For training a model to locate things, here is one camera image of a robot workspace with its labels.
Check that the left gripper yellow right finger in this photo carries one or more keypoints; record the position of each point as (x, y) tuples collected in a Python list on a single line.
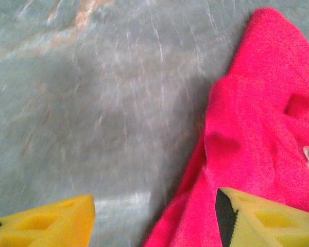
[(267, 229)]

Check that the red t-shirt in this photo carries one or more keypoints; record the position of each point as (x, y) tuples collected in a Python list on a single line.
[(260, 103)]

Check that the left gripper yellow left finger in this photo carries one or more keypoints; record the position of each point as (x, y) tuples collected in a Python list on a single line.
[(61, 226)]

